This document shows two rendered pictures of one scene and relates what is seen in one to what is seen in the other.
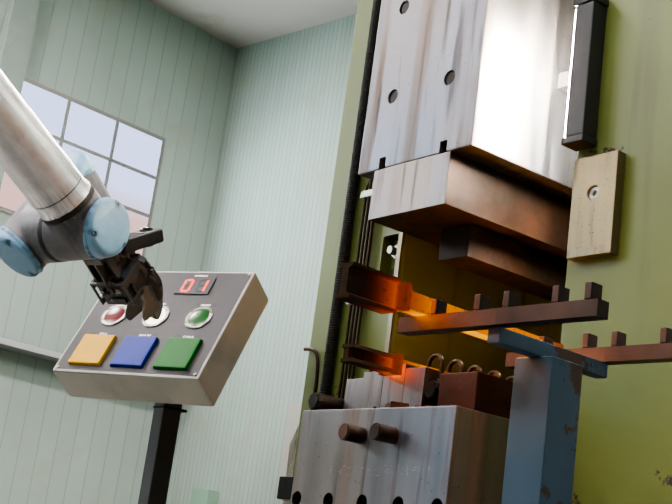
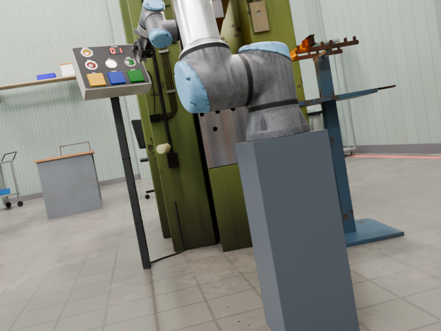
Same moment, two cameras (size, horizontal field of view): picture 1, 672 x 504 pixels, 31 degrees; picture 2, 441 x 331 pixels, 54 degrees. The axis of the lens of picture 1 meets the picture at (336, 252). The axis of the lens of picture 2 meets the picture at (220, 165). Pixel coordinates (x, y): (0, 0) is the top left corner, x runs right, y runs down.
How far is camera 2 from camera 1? 205 cm
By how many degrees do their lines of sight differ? 58
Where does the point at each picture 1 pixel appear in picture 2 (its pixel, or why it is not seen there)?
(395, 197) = not seen: hidden behind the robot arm
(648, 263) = (279, 32)
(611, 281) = (268, 38)
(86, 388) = (96, 95)
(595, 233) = (262, 25)
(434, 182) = (216, 10)
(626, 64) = not seen: outside the picture
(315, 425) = not seen: hidden behind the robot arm
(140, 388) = (123, 90)
